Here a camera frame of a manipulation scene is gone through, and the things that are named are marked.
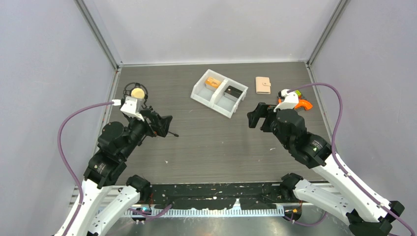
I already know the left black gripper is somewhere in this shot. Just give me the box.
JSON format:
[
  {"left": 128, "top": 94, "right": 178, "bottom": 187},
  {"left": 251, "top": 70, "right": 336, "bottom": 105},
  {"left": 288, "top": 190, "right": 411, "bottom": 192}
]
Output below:
[{"left": 120, "top": 109, "right": 173, "bottom": 159}]

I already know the beige card holder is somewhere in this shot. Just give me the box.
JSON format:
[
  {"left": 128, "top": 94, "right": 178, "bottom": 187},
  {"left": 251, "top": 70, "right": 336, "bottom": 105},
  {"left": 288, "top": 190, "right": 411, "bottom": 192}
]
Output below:
[{"left": 255, "top": 76, "right": 271, "bottom": 94}]

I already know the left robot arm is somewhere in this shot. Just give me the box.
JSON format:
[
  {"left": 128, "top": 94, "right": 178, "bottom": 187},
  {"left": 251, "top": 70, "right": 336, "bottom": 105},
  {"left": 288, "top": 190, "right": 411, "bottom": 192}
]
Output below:
[{"left": 56, "top": 100, "right": 173, "bottom": 236}]

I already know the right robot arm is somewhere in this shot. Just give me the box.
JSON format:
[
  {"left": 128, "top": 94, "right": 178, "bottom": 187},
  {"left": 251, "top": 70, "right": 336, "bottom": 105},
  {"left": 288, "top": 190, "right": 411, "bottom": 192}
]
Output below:
[{"left": 247, "top": 102, "right": 404, "bottom": 236}]

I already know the black card stack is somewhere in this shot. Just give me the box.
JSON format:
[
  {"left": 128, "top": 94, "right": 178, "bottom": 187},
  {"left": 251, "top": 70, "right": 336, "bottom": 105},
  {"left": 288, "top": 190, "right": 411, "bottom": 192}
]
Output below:
[{"left": 224, "top": 86, "right": 243, "bottom": 102}]

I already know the orange card stack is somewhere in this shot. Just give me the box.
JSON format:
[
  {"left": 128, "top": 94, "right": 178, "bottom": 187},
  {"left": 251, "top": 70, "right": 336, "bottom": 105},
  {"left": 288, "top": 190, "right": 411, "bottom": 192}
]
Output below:
[{"left": 205, "top": 77, "right": 222, "bottom": 91}]

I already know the microphone on black tripod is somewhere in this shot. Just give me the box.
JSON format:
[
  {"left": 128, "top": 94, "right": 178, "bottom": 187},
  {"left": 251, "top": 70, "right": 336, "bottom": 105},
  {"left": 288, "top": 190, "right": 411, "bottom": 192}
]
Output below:
[{"left": 123, "top": 83, "right": 179, "bottom": 137}]

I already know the white two-compartment bin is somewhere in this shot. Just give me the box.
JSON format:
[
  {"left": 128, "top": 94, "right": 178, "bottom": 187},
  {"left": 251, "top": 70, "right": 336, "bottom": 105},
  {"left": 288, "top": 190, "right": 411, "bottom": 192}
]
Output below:
[{"left": 190, "top": 69, "right": 248, "bottom": 118}]

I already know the orange toy with blocks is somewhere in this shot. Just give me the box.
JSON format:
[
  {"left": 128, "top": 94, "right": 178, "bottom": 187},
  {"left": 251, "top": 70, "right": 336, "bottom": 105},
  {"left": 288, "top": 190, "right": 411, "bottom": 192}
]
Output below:
[{"left": 277, "top": 90, "right": 313, "bottom": 111}]

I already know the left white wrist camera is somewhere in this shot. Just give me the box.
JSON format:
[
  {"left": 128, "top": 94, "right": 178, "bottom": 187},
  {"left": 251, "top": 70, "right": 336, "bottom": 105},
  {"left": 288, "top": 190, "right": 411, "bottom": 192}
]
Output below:
[{"left": 120, "top": 96, "right": 145, "bottom": 121}]

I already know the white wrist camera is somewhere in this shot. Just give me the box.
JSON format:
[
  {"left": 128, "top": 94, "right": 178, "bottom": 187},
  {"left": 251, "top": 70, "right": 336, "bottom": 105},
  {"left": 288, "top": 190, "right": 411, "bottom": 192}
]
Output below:
[
  {"left": 120, "top": 96, "right": 145, "bottom": 121},
  {"left": 273, "top": 89, "right": 299, "bottom": 112}
]

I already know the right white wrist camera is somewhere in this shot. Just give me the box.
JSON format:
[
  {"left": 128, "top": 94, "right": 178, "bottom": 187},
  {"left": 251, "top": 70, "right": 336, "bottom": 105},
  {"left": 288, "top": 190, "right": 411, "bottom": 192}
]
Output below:
[{"left": 273, "top": 89, "right": 299, "bottom": 112}]

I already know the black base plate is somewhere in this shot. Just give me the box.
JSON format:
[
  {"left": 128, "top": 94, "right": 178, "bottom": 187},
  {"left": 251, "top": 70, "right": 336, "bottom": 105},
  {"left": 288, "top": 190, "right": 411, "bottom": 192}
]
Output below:
[{"left": 137, "top": 182, "right": 303, "bottom": 210}]

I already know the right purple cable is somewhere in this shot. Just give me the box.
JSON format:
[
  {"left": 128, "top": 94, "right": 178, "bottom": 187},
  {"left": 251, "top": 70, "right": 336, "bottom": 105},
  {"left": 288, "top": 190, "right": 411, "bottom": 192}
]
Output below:
[{"left": 286, "top": 82, "right": 415, "bottom": 236}]

